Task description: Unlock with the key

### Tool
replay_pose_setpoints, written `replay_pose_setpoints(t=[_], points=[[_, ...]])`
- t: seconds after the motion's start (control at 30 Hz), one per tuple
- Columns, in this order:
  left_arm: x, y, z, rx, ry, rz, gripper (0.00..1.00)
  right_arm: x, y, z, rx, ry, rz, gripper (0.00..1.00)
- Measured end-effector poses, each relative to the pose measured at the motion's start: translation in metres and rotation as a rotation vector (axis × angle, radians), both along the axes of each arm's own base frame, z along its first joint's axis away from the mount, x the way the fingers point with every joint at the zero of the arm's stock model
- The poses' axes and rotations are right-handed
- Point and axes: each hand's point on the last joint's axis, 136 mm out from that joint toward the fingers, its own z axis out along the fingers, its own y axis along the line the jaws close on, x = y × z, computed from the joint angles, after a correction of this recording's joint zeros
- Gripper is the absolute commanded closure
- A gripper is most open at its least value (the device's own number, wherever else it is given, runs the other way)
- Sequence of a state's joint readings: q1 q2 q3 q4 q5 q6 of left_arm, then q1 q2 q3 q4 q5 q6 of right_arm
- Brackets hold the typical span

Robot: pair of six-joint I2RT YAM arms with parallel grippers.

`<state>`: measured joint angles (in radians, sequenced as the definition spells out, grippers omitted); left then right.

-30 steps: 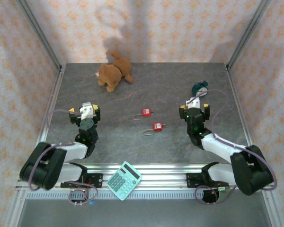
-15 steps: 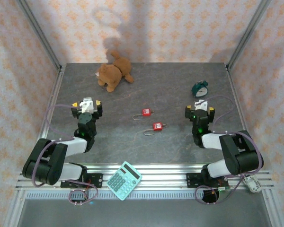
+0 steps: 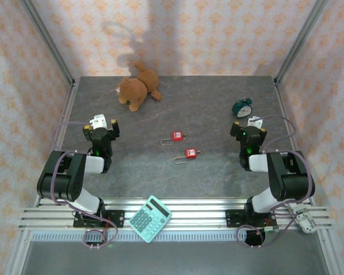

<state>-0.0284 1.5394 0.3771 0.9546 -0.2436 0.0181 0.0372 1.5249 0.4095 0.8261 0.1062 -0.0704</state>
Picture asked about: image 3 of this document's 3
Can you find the red padlock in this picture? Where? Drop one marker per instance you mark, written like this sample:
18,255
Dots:
190,153
177,136

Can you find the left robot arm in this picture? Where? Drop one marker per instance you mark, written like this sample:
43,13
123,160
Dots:
63,174

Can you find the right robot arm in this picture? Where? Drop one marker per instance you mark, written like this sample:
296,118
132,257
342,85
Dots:
286,174

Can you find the teal alarm clock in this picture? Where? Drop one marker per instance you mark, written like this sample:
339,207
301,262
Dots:
243,110

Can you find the brown plush toy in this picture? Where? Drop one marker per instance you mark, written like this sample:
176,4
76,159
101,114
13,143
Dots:
137,88

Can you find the teal calculator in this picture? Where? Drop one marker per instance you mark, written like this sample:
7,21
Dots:
150,219

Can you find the small green circuit board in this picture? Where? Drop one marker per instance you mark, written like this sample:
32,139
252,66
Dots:
271,228

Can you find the white electronic device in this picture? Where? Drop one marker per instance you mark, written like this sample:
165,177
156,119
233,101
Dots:
304,219

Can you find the aluminium table side rail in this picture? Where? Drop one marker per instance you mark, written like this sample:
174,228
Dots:
278,90
66,114

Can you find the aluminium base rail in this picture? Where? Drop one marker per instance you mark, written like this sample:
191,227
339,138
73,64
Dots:
195,214

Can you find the aluminium frame post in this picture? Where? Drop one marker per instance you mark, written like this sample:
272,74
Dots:
47,38
301,38

